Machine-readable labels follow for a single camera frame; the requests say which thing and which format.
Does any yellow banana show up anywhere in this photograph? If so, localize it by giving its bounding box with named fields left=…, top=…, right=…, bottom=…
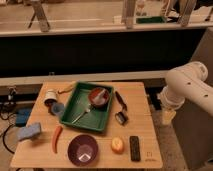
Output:
left=58, top=81, right=76, bottom=94

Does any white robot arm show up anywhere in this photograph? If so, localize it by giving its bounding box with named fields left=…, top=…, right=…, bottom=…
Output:
left=159, top=61, right=213, bottom=116

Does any blue plastic cup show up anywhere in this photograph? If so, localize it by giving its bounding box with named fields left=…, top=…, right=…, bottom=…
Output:
left=50, top=102, right=65, bottom=116

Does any white plastic cup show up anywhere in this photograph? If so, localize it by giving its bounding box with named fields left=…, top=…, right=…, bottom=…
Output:
left=44, top=89, right=58, bottom=106

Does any dark red bowl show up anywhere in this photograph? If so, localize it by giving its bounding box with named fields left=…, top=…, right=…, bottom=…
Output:
left=88, top=87, right=109, bottom=108

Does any white cloth in bowl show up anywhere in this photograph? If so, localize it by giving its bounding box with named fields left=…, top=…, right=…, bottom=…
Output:
left=93, top=89, right=107, bottom=105

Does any green plastic tray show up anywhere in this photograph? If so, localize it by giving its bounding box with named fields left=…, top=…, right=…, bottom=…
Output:
left=60, top=82, right=114, bottom=132

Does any yellow orange fruit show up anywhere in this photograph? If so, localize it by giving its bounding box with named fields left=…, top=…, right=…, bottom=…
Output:
left=111, top=137, right=124, bottom=154

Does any black remote control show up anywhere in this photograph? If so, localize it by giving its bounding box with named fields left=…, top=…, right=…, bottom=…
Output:
left=129, top=136, right=141, bottom=161

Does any orange carrot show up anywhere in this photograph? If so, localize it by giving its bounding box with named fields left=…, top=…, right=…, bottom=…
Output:
left=52, top=126, right=63, bottom=154

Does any blue box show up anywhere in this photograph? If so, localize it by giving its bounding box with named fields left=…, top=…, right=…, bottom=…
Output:
left=15, top=108, right=32, bottom=127

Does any black handled brush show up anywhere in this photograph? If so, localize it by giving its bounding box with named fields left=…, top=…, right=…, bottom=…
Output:
left=115, top=91, right=128, bottom=125

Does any black cable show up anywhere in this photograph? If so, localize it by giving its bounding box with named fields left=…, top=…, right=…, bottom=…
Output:
left=1, top=123, right=18, bottom=155

